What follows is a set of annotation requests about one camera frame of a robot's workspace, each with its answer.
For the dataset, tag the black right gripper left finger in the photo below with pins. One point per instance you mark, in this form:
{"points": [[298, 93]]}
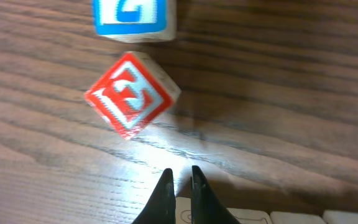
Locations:
{"points": [[161, 206]]}

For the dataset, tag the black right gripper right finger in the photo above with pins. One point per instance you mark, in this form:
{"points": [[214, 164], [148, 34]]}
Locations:
{"points": [[205, 206]]}

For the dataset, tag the yellow C letter block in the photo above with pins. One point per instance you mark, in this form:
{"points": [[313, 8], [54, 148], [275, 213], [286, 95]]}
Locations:
{"points": [[183, 210]]}

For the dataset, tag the yellow O block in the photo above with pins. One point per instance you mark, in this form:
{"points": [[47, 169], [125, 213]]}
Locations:
{"points": [[245, 216]]}

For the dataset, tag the green R letter block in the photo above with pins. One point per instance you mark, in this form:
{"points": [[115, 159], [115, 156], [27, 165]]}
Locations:
{"points": [[295, 218]]}

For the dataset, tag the blue L block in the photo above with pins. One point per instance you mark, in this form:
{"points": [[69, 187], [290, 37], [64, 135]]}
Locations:
{"points": [[339, 217]]}

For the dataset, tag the red E block lower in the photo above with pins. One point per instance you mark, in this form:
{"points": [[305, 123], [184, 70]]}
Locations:
{"points": [[132, 93]]}

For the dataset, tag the blue 2 number block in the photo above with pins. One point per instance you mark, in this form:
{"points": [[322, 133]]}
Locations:
{"points": [[134, 21]]}

